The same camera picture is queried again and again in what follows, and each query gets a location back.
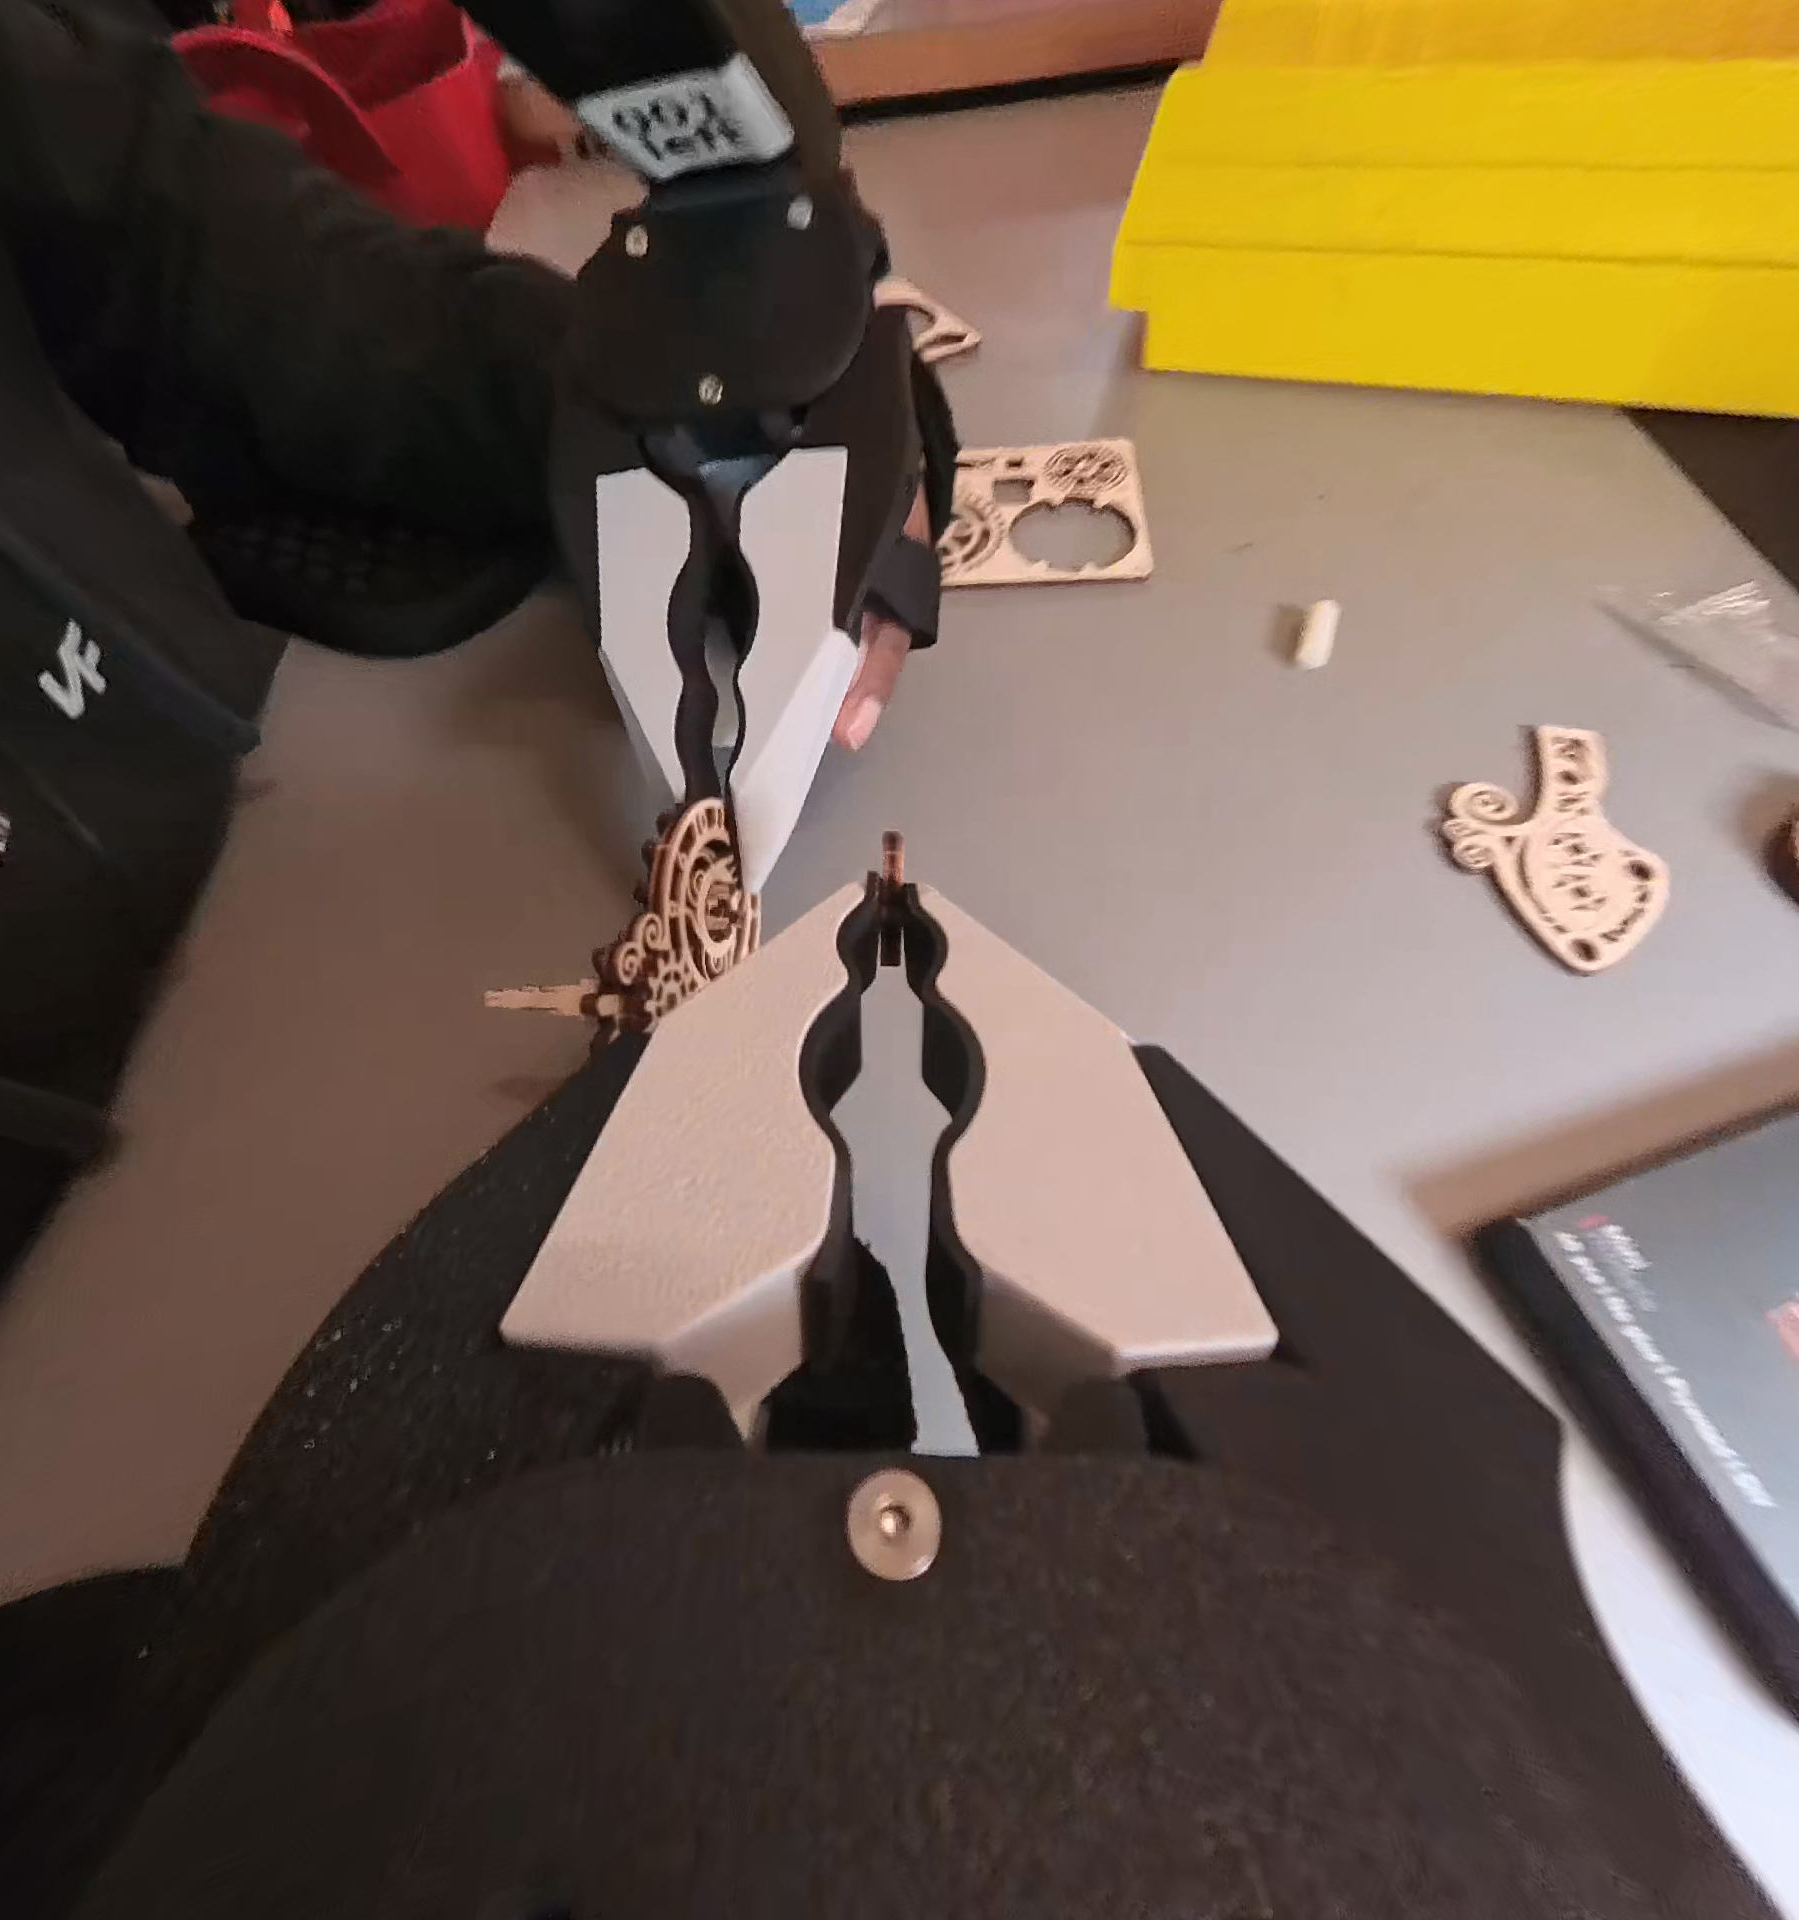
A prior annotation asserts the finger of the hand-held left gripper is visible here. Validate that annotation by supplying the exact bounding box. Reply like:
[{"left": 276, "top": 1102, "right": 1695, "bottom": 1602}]
[
  {"left": 596, "top": 461, "right": 725, "bottom": 807},
  {"left": 722, "top": 438, "right": 862, "bottom": 889}
]

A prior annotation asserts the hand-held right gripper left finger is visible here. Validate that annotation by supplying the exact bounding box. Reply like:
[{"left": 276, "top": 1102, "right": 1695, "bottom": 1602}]
[{"left": 500, "top": 885, "right": 875, "bottom": 1448}]

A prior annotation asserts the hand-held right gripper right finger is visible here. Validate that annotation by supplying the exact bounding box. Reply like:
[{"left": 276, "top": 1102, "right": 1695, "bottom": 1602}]
[{"left": 912, "top": 885, "right": 1279, "bottom": 1453}]

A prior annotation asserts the wooden gear assembly with pegs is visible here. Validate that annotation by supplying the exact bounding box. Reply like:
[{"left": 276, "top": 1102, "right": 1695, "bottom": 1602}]
[{"left": 482, "top": 795, "right": 768, "bottom": 1037}]

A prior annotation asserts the wooden puzzle sheet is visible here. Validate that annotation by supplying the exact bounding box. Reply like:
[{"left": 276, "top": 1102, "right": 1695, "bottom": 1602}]
[
  {"left": 876, "top": 276, "right": 983, "bottom": 366},
  {"left": 928, "top": 435, "right": 1155, "bottom": 591}
]

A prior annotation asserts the person's left forearm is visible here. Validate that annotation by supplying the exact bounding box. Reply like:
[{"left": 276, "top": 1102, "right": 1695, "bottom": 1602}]
[{"left": 88, "top": 29, "right": 585, "bottom": 663}]

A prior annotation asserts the person's left hand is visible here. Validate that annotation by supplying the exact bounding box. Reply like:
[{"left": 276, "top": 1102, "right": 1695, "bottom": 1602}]
[{"left": 835, "top": 614, "right": 912, "bottom": 752}]

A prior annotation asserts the black textured seat cushion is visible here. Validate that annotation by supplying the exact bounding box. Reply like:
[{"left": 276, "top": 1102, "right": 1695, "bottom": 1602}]
[{"left": 190, "top": 495, "right": 540, "bottom": 666}]

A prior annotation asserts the red plastic stool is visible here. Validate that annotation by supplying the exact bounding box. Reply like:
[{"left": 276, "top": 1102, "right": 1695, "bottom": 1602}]
[{"left": 170, "top": 0, "right": 522, "bottom": 231}]

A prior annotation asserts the ornate wooden teardrop piece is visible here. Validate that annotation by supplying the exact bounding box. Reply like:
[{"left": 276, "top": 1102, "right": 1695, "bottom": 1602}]
[{"left": 1439, "top": 723, "right": 1671, "bottom": 976}]

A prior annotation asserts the person's black printed hoodie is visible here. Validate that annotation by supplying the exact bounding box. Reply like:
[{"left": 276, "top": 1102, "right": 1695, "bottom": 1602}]
[{"left": 0, "top": 0, "right": 288, "bottom": 1353}]

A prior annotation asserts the black puzzle box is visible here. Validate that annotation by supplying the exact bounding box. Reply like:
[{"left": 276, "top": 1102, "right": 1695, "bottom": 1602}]
[{"left": 1468, "top": 1087, "right": 1799, "bottom": 1759}]

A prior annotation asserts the yellow plastic bin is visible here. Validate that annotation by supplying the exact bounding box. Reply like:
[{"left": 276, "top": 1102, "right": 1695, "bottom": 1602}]
[{"left": 1109, "top": 0, "right": 1799, "bottom": 420}]

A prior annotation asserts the clear plastic bag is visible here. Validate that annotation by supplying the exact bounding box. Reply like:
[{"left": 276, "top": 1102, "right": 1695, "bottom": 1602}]
[{"left": 1596, "top": 578, "right": 1799, "bottom": 738}]

